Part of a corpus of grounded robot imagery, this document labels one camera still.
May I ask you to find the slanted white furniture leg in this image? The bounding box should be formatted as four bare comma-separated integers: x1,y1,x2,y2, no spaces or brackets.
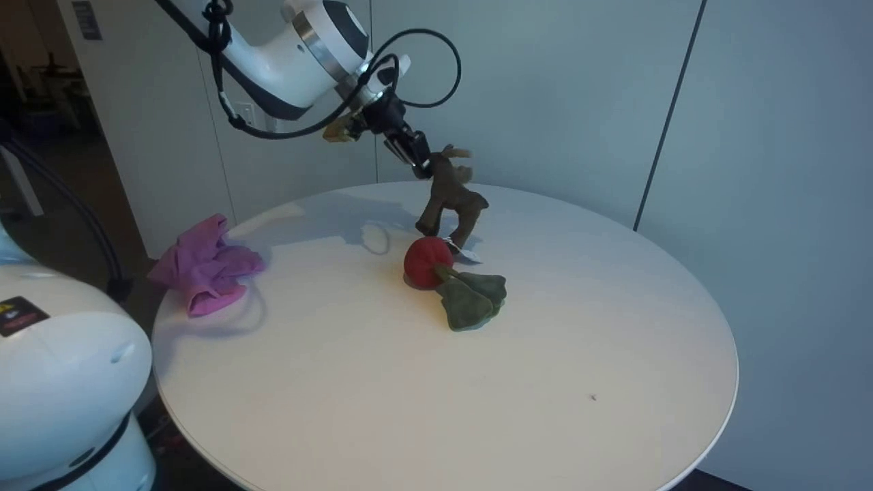
0,140,47,217

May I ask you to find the thick black floor cable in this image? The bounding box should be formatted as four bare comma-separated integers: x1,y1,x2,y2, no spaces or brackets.
0,122,130,286

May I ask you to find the red turnip plush toy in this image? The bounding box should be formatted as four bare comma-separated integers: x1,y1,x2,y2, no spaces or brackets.
401,235,510,332

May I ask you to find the pink shirt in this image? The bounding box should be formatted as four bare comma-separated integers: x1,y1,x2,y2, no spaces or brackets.
148,212,269,320

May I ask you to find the brown moose plush toy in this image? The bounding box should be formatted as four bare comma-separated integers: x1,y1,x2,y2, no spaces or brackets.
411,142,490,252

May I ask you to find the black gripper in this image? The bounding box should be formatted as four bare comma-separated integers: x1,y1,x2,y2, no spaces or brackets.
345,87,439,179

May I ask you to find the small grey wall sign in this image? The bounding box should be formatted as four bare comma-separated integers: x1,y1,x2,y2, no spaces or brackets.
70,0,105,44

